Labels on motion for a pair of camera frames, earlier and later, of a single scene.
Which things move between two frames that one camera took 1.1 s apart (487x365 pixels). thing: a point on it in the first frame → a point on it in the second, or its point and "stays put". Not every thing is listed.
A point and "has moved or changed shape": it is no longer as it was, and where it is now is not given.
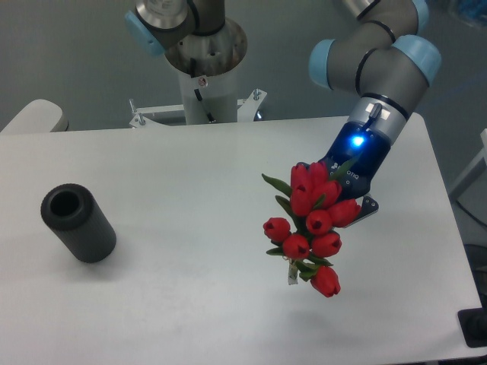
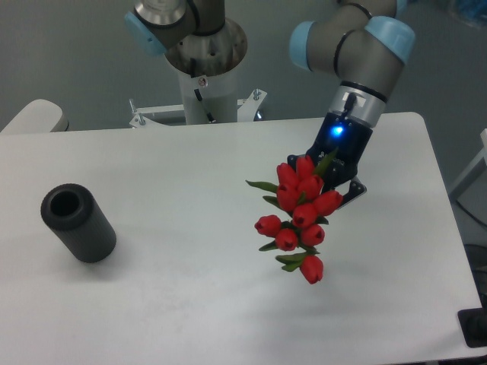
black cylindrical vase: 73,214 stays put
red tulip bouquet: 315,207 has moved or changed shape
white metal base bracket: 246,109 stays put
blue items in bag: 472,9 stays put
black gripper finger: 368,207 → 357,188
